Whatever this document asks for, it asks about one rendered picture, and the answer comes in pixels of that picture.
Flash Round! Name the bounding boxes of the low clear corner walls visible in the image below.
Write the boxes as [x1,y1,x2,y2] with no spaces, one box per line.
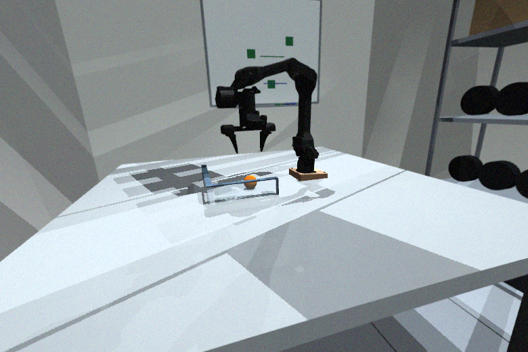
[202,172,278,204]

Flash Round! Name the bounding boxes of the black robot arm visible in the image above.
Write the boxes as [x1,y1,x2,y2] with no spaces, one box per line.
[215,58,319,173]

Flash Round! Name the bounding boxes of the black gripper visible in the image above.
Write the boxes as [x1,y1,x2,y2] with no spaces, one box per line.
[221,108,276,153]

